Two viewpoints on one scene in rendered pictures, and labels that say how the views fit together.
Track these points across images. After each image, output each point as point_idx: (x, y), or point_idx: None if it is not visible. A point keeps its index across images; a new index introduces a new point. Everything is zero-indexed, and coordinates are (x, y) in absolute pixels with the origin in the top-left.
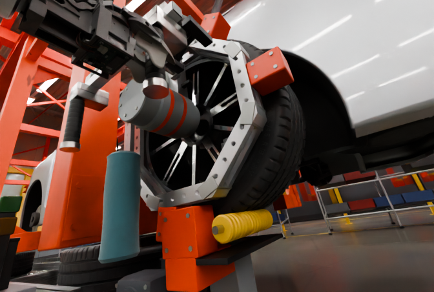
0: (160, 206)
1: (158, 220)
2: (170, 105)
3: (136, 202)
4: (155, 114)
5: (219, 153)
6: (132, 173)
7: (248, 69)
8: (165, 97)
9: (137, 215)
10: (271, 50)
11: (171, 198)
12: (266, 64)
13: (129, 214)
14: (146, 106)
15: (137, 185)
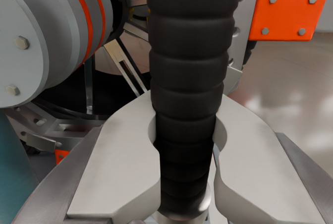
0: (58, 148)
1: (58, 160)
2: (87, 46)
3: (31, 172)
4: (59, 76)
5: (136, 73)
6: (10, 148)
7: (260, 6)
8: (81, 35)
9: (36, 181)
10: None
11: (77, 143)
12: (292, 16)
13: (30, 192)
14: (46, 86)
15: (23, 153)
